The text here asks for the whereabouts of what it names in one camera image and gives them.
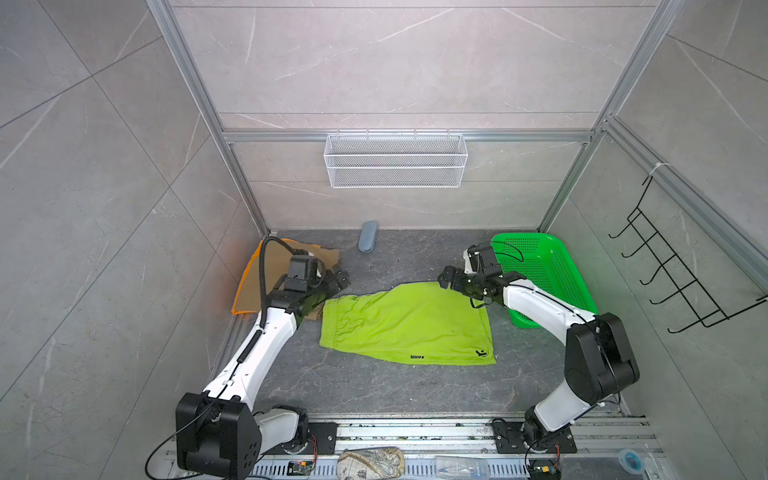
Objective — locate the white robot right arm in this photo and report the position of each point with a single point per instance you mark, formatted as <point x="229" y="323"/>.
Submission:
<point x="599" y="361"/>

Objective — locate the grey oval case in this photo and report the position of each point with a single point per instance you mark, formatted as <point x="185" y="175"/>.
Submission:
<point x="368" y="236"/>

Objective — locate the small circuit board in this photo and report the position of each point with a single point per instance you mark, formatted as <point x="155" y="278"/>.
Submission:
<point x="300" y="468"/>

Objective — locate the lime green shorts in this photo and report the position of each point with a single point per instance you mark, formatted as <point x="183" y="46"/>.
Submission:
<point x="414" y="324"/>

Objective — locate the green plastic basket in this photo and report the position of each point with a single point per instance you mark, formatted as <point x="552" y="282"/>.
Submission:
<point x="545" y="260"/>

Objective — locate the patterned pouch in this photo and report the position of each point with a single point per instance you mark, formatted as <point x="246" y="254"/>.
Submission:
<point x="371" y="464"/>

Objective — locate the blue tape roll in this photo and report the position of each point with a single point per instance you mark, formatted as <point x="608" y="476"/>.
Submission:
<point x="631" y="462"/>

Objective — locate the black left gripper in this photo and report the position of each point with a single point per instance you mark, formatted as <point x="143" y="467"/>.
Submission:
<point x="333" y="284"/>

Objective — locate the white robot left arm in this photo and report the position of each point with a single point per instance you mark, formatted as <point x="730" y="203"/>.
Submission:
<point x="218" y="431"/>

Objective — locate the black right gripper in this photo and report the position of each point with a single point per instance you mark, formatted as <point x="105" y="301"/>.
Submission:
<point x="448" y="271"/>

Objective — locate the orange shorts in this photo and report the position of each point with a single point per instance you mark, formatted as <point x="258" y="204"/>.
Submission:
<point x="248" y="297"/>

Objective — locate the khaki brown shorts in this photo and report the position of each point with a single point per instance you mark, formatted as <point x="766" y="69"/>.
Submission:
<point x="329" y="256"/>

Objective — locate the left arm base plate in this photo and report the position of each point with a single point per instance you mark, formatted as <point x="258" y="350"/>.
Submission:
<point x="320" y="437"/>

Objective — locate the white wire mesh basket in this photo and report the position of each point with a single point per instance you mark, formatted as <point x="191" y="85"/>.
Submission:
<point x="368" y="161"/>

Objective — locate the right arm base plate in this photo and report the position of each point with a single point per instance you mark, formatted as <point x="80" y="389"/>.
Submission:
<point x="510" y="438"/>

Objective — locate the black wire hook rack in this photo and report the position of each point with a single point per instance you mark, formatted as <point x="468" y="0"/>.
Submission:
<point x="669" y="264"/>

